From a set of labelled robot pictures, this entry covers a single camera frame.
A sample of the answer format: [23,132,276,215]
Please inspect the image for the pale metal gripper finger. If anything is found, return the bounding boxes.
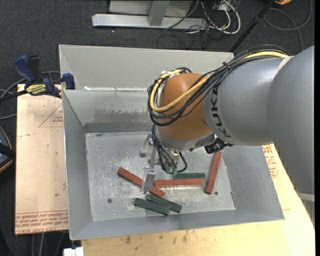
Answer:
[140,171,157,195]
[139,134,153,158]

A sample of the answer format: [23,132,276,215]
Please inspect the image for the red-brown flat block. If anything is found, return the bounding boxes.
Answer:
[204,150,223,196]
[116,166,166,198]
[153,177,205,188]

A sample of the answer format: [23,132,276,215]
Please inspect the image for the dark green flat block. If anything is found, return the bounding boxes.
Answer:
[172,172,207,180]
[133,197,171,217]
[146,193,182,214]

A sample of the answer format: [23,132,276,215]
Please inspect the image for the grey metal bin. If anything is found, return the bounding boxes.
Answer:
[58,44,285,241]

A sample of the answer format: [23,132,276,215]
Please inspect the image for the black cylinder on white bracket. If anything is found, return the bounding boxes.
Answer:
[204,138,234,155]

